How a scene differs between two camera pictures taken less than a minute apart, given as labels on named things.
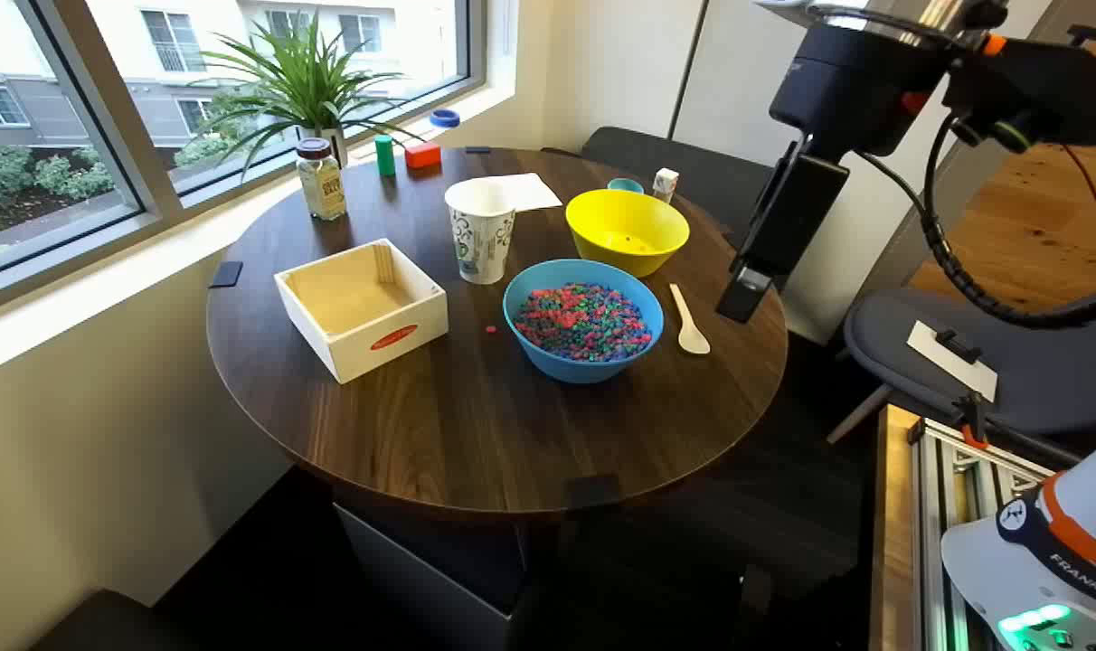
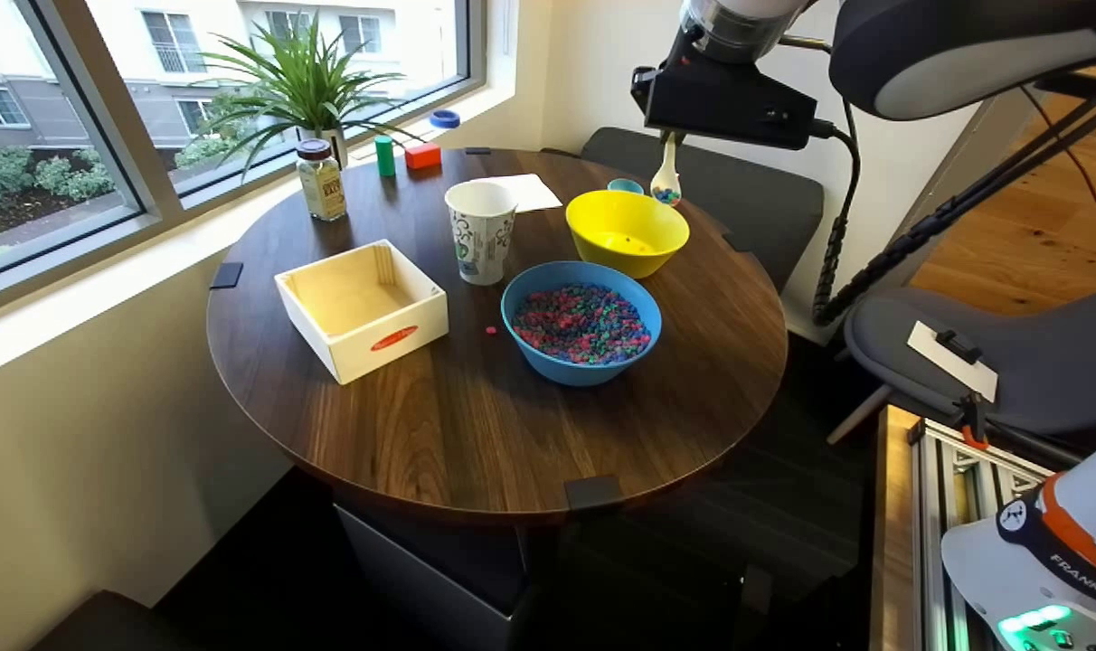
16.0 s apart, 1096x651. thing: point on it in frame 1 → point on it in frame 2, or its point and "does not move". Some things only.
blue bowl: [581, 319] does not move
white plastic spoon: [688, 337] → [668, 179]
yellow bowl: [627, 225] does not move
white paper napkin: [527, 191] does not move
